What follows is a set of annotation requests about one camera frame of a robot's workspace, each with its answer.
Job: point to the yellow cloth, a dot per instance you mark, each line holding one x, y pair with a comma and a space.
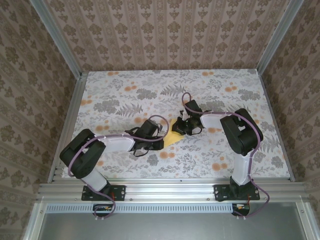
172, 140

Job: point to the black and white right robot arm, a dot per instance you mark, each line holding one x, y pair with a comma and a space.
242, 140

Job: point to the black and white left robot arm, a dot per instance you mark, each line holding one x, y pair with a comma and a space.
82, 160

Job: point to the grey sheet metal panel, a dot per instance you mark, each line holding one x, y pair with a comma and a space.
170, 227

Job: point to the long aluminium mounting beam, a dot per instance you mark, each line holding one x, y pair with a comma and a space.
170, 191

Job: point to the floral patterned table cover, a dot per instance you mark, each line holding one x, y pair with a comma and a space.
150, 82

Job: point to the small black connector board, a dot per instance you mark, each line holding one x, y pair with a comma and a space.
103, 208
241, 208

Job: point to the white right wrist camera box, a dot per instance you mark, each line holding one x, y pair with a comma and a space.
183, 115

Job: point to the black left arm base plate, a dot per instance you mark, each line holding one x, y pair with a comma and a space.
120, 192

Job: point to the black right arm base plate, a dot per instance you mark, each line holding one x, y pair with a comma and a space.
220, 192

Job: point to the aluminium side rail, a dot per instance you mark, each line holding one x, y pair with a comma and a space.
72, 120
277, 120

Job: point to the aluminium corner post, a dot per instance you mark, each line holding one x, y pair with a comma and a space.
277, 40
57, 40

